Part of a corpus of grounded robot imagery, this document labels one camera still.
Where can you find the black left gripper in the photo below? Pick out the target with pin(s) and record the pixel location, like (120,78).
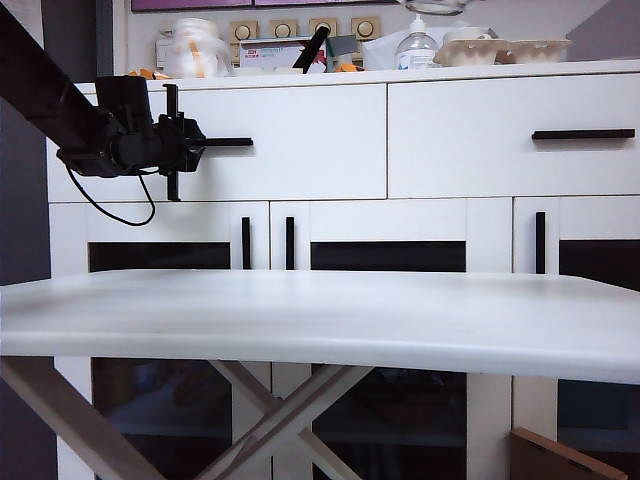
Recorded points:
(145,150)

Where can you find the white cabinet drawer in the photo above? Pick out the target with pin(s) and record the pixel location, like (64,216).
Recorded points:
(300,150)
(450,150)

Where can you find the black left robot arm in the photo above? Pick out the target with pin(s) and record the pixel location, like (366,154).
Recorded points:
(40,80)

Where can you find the white glass-panel cabinet door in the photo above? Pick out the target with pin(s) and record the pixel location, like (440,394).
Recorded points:
(200,220)
(592,218)
(390,219)

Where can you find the orange toy pieces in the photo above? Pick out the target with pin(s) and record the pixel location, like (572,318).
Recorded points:
(150,75)
(347,67)

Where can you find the white translucent plastic container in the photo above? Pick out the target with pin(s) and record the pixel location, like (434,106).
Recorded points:
(197,49)

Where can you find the small white box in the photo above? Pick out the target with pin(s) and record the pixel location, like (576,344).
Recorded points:
(163,54)

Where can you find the white box with red print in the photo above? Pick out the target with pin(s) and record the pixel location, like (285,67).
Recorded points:
(266,55)

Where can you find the white sideboard cabinet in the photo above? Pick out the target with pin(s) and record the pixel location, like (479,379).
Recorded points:
(300,77)

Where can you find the black slanted stick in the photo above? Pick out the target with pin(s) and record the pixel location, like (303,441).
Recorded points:
(311,51)

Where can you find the grey small box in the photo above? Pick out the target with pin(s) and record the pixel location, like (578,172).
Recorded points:
(343,46)

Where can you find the white plastic bag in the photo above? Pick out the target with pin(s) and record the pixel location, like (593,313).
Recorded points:
(378,51)

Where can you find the clear pump sanitizer bottle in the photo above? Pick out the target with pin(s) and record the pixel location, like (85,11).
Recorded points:
(416,50)

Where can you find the light wooden table leg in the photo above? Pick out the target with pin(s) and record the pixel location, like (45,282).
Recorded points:
(244,384)
(75,417)
(312,406)

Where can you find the beige paper egg carton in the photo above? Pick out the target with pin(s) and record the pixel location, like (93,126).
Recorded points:
(471,52)
(541,50)

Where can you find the brown cardboard sheet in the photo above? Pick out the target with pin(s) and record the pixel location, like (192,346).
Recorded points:
(542,459)

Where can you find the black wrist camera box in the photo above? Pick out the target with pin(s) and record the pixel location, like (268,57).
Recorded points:
(122,100)

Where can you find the beige wall dial switch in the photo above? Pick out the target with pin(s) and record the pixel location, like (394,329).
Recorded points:
(244,31)
(323,25)
(365,27)
(283,29)

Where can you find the purple wall picture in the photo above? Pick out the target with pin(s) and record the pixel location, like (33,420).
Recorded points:
(190,4)

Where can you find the white paper sheet on wall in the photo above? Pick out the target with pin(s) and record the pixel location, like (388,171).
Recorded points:
(30,10)

